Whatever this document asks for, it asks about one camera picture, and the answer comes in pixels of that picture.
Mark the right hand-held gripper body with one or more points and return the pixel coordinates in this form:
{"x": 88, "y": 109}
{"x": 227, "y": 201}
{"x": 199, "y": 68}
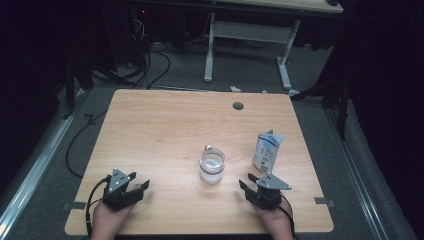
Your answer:
{"x": 268, "y": 198}

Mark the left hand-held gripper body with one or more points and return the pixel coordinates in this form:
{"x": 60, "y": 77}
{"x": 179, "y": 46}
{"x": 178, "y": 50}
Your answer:
{"x": 118, "y": 198}

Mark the white and blue pouch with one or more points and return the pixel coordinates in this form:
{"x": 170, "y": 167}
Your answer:
{"x": 266, "y": 153}

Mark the clear glass jar with lid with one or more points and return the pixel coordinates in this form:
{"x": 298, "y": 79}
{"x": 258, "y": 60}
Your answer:
{"x": 212, "y": 173}

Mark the person's right hand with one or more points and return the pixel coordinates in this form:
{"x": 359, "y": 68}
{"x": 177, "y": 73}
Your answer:
{"x": 278, "y": 223}

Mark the person's left hand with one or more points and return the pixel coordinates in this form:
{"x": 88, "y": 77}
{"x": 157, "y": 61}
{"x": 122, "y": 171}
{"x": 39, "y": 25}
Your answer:
{"x": 106, "y": 223}

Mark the grey tape strip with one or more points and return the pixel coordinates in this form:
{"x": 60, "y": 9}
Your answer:
{"x": 324, "y": 201}
{"x": 75, "y": 205}

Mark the round dark table grommet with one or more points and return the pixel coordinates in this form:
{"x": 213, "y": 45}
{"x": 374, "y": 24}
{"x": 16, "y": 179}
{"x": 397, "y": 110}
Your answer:
{"x": 238, "y": 106}

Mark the white scrap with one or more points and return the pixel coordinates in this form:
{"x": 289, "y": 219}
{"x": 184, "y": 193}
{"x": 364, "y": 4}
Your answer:
{"x": 235, "y": 89}

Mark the black metal stand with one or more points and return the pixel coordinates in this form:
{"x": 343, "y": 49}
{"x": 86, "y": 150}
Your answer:
{"x": 343, "y": 113}
{"x": 70, "y": 90}

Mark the dark box with red light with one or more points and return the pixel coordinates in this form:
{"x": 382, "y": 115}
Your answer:
{"x": 140, "y": 20}

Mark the metal floor rail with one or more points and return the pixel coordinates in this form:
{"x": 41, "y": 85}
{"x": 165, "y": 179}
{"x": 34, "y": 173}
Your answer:
{"x": 33, "y": 173}
{"x": 352, "y": 166}

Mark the desk with white metal frame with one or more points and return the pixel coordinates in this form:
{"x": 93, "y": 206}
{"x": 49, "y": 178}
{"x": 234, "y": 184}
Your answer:
{"x": 253, "y": 31}

